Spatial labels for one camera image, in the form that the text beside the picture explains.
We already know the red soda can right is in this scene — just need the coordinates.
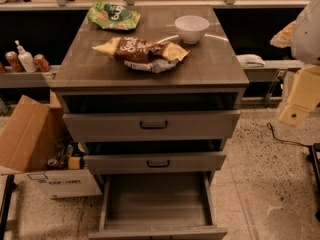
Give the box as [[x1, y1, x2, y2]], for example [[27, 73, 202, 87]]
[[34, 54, 51, 72]]

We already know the yellow item inside box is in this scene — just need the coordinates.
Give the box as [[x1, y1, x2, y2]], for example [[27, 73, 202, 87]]
[[68, 157, 83, 170]]

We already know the cardboard box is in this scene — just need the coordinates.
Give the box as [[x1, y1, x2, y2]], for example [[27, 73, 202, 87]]
[[0, 96, 101, 199]]

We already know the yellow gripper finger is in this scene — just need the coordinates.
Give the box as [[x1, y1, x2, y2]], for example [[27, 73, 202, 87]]
[[279, 65, 320, 126], [270, 21, 296, 48]]

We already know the top drawer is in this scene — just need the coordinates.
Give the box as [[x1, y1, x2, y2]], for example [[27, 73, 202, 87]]
[[63, 110, 240, 142]]

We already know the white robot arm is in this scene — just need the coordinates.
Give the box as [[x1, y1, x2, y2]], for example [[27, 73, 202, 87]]
[[270, 0, 320, 126]]

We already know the bottom drawer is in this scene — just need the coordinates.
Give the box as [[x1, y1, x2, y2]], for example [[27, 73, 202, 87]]
[[88, 172, 227, 240]]

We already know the brown chip bag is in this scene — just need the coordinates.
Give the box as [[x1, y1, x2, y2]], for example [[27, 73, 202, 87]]
[[92, 37, 188, 73]]

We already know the grey drawer cabinet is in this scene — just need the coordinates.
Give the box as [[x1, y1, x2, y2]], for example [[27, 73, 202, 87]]
[[52, 6, 248, 240]]

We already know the black stand at left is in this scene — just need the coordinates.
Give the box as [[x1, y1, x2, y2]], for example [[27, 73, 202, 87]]
[[0, 175, 16, 240]]

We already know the green chip bag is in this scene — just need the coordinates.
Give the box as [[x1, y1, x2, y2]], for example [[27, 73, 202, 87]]
[[87, 1, 141, 31]]

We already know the white pump bottle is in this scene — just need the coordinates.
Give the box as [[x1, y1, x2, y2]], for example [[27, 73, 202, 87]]
[[15, 40, 37, 73]]

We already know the black floor cable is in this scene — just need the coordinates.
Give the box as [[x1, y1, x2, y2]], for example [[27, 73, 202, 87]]
[[266, 121, 313, 148]]

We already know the red soda can left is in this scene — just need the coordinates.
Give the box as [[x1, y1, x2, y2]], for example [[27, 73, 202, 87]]
[[5, 51, 24, 72]]

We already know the white folded cloth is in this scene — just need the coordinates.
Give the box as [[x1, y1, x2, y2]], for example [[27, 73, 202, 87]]
[[237, 54, 265, 68]]

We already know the red soda can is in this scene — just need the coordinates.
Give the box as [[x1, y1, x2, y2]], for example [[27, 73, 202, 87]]
[[5, 51, 24, 72], [34, 54, 51, 72]]

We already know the white bowl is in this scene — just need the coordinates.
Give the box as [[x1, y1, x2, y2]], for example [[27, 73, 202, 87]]
[[175, 15, 210, 44]]

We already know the can inside box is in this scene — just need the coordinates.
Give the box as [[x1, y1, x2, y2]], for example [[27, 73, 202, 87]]
[[47, 158, 62, 170]]

